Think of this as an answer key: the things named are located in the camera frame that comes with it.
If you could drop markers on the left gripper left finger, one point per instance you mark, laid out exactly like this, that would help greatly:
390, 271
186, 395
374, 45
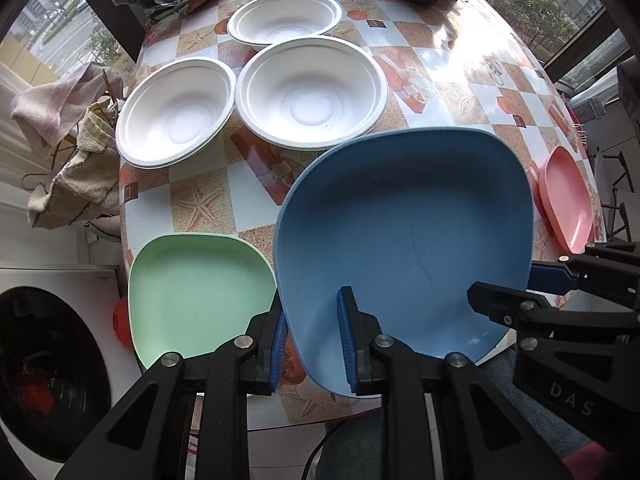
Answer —
146, 434

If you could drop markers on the white bowl small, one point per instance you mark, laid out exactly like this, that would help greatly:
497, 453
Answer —
261, 23

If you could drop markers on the red round object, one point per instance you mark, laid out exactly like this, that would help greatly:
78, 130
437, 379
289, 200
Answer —
120, 322

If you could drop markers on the pink square plate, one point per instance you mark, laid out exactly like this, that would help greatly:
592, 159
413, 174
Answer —
566, 201

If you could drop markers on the green square plate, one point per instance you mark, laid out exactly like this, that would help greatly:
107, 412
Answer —
191, 292

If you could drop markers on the blue square plate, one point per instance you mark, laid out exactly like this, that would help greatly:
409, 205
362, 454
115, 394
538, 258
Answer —
409, 220

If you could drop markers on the white bowl large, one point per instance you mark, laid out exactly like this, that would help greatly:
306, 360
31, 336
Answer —
310, 94

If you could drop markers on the pink white towel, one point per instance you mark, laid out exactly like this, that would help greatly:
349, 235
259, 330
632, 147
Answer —
46, 113

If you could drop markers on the beige cloth bag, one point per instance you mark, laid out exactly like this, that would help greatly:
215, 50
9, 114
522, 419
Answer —
86, 188

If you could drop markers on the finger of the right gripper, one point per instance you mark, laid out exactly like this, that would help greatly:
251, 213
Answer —
531, 313
607, 270

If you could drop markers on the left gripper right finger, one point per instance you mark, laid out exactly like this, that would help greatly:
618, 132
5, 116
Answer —
430, 419

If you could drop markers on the white washing machine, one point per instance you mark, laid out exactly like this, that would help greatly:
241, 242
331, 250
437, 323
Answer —
62, 365

